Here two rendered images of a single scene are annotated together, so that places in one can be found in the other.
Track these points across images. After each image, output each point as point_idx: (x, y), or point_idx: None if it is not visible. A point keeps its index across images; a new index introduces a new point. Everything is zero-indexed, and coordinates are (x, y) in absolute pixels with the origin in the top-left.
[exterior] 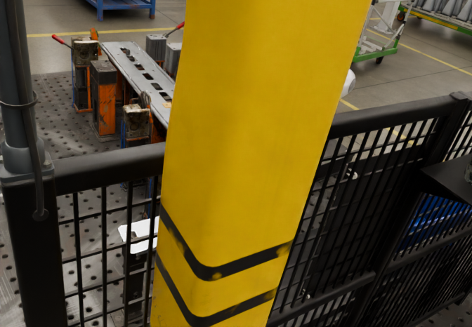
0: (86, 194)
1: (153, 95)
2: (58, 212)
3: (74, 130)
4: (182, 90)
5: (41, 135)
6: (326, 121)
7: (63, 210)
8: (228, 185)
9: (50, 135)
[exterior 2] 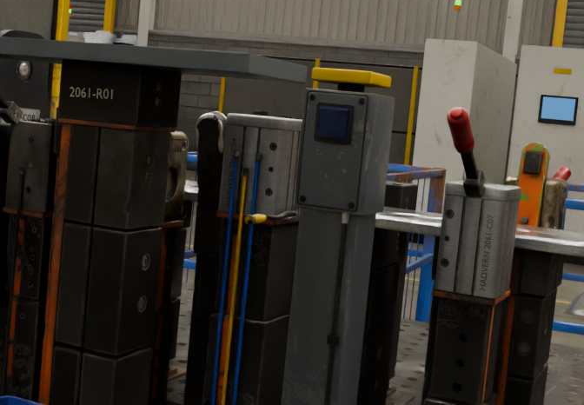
0: (182, 324)
1: (185, 182)
2: (182, 308)
3: (403, 381)
4: None
5: (421, 362)
6: None
7: (181, 311)
8: None
9: (413, 366)
